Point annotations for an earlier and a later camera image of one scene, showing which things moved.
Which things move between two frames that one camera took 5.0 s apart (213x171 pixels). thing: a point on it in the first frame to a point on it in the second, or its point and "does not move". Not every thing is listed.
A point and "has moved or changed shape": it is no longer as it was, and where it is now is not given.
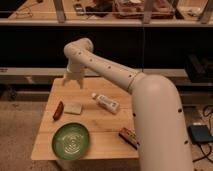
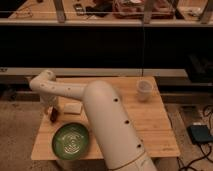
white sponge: (73, 108) does not move
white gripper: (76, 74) to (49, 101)
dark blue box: (200, 134) does not move
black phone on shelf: (79, 9) does not move
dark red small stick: (56, 115) has moved or changed shape
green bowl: (70, 141) does not move
